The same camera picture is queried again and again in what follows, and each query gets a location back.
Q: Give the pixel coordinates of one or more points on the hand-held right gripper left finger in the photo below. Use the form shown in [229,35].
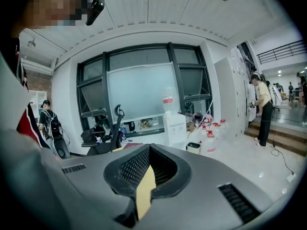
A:
[129,169]

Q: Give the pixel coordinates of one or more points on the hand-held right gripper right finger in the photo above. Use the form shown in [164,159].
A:
[175,174]

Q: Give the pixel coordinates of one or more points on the small white bin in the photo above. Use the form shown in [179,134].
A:
[193,148]

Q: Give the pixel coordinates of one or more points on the black office chair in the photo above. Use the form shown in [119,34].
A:
[112,138]

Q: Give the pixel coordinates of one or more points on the white water dispenser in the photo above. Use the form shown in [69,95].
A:
[174,130]

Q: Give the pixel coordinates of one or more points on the clear water jug red label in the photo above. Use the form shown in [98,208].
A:
[224,127]
[211,142]
[217,130]

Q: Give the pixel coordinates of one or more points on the grey black scooter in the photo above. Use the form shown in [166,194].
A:
[61,148]

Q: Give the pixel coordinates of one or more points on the large clear water bottle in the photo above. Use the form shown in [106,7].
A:
[170,99]

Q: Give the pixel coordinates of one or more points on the frosted roller blind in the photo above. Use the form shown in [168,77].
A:
[141,90]

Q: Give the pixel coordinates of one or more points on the black backpack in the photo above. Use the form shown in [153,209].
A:
[54,126]

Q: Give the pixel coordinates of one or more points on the black framed window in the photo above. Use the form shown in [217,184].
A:
[105,85]

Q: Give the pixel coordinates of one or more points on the white locker cabinet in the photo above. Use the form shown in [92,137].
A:
[230,95]

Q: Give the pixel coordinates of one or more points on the white open shelf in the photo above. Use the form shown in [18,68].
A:
[39,104]

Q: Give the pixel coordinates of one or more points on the wooden steps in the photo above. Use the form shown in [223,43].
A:
[280,135]

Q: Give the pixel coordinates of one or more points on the person's red black shirt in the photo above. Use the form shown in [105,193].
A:
[26,122]

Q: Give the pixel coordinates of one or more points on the white power adapter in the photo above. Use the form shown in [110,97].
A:
[291,177]

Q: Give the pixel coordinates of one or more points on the black metal railing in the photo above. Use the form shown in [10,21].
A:
[280,53]

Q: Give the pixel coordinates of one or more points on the person's head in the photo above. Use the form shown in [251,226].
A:
[48,6]

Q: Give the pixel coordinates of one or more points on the black head-worn camera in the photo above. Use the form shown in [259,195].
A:
[95,10]

